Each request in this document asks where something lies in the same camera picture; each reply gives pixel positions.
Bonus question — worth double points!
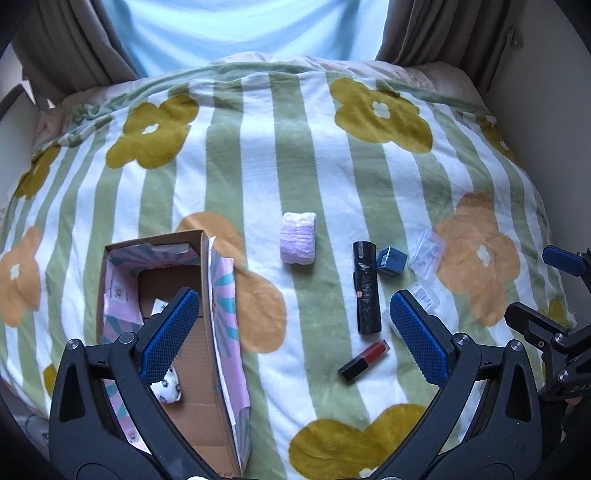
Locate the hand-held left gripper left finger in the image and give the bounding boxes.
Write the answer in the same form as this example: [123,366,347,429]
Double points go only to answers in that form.
[48,287,218,480]

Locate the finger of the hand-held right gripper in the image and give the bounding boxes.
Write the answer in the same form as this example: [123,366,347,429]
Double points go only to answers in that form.
[542,246,591,280]
[504,302,578,352]

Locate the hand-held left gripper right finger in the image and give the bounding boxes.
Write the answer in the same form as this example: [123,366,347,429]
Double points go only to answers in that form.
[367,290,543,480]

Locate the labelled clear plastic packet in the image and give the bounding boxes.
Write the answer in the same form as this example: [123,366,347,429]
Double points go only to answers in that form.
[409,284,445,319]

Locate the white patterned socks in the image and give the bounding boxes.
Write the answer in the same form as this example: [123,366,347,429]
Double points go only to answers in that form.
[152,364,183,404]

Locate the cardboard box with pink lining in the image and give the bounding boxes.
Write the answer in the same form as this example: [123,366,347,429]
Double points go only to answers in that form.
[95,228,252,478]

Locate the red lipstick with black cap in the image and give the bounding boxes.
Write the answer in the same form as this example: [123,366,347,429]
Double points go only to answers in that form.
[337,339,391,383]

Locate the black trash bag roll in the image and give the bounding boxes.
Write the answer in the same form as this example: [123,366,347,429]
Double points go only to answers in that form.
[352,240,383,334]

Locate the small blue box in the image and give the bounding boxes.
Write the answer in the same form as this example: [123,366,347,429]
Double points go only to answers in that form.
[376,246,407,277]

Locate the clear plastic blister packet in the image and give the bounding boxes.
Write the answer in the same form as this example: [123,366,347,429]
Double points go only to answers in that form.
[409,229,448,281]

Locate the purple white towel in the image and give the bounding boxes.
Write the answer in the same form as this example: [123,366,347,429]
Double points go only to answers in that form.
[281,211,318,266]

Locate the striped floral blanket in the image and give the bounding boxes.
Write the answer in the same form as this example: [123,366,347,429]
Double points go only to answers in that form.
[0,58,580,480]

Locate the white furniture panel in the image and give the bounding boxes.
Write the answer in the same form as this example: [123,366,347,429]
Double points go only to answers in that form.
[0,83,42,206]

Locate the brown curtain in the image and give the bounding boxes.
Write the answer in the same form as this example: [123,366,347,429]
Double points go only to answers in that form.
[374,0,525,93]
[9,0,144,109]

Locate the light blue curtain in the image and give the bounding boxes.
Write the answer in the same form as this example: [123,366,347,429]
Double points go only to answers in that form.
[99,0,393,79]

